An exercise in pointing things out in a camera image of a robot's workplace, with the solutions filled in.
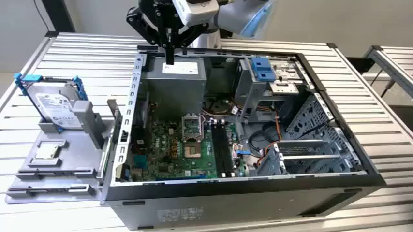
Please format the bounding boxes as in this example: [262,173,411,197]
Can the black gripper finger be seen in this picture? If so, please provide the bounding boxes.
[169,22,208,66]
[125,6,171,65]

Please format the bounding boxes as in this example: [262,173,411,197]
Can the silver metal drive cage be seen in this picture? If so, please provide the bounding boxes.
[256,139,359,176]

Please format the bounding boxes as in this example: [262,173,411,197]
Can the aluminium slatted side table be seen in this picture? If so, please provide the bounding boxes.
[363,44,413,100]

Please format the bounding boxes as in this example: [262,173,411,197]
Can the silver metal disk bay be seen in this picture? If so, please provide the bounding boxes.
[234,58,307,122]

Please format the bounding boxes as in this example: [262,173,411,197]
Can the wire locking lever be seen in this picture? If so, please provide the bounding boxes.
[200,115,208,142]

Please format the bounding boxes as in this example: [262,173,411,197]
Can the black RAM slot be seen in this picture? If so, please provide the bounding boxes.
[213,120,228,179]
[217,120,232,179]
[222,120,236,179]
[209,120,226,179]

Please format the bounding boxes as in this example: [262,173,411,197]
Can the blue plastic drive bracket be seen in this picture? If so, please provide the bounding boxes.
[250,57,275,83]

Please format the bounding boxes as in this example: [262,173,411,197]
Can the black vertical post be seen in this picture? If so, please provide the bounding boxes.
[41,0,76,33]

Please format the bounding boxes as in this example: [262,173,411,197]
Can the green graphics card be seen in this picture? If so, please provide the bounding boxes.
[97,98,125,186]

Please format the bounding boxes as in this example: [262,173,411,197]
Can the teal port connector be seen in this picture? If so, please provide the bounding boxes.
[133,154,148,169]

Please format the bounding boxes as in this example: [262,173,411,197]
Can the green Dell motherboard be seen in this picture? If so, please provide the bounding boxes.
[131,118,248,182]

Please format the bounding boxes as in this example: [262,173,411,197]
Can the CPU socket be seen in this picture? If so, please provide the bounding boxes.
[183,141,209,160]

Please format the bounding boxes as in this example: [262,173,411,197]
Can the silver CPU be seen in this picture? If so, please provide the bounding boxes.
[34,144,61,160]

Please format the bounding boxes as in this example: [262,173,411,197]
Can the orange striped wire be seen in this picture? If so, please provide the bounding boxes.
[254,108,284,169]

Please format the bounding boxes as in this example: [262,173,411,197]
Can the black open PC case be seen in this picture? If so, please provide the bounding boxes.
[99,44,387,232]

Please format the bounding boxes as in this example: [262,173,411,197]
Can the hard disk with blue carrier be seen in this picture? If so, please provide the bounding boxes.
[13,73,89,133]

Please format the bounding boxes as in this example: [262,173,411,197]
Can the metal socket cover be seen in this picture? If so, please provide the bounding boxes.
[180,116,204,143]

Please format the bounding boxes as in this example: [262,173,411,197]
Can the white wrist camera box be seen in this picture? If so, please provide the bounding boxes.
[172,0,220,26]

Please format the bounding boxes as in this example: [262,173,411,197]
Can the grey parts rack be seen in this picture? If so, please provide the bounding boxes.
[4,99,125,205]

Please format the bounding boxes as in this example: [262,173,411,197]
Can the grey power supply unit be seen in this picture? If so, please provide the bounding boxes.
[141,57,207,117]

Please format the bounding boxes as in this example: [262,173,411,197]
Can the black round cable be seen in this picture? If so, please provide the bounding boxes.
[248,120,282,158]

